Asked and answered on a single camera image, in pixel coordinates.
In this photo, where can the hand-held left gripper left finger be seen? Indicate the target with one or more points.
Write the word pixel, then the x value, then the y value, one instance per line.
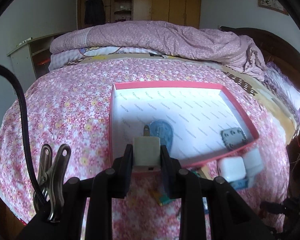
pixel 128 160

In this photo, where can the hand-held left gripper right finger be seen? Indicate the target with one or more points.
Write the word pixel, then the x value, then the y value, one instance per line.
pixel 165 160

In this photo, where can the beige plug adapter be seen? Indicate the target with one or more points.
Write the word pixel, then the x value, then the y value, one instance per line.
pixel 146 152

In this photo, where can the blue oval toy piece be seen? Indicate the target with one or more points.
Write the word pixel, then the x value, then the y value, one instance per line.
pixel 163 132

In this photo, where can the shallow red cardboard box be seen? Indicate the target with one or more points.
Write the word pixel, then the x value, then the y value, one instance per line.
pixel 190 105

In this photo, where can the yellow green packet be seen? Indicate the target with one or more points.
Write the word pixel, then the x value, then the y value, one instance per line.
pixel 161 197

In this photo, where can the wooden block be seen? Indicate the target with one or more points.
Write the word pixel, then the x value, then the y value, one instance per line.
pixel 205 173

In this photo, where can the white charger cube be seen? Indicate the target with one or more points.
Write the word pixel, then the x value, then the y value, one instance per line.
pixel 253 161
pixel 232 168

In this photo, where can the grey studded toy plate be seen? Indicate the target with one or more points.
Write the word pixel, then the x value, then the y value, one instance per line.
pixel 233 138

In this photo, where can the metal spring clip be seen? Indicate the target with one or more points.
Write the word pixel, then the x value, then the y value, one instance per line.
pixel 52 175

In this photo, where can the pink floral bedspread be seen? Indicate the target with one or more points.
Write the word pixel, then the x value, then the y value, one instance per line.
pixel 70 105

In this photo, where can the light blue packet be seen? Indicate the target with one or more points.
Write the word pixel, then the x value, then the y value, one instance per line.
pixel 241 184

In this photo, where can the pink quilt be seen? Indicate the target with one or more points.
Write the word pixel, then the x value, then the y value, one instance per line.
pixel 152 36

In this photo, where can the lilac frilled pillow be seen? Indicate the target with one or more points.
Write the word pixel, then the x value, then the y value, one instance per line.
pixel 285 87

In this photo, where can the dark hanging coat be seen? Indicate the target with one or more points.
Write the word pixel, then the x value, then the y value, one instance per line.
pixel 94 10

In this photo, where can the dark wooden headboard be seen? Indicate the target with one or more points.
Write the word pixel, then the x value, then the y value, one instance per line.
pixel 277 47

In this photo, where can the wooden wardrobe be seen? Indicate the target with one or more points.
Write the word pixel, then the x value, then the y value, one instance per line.
pixel 165 0

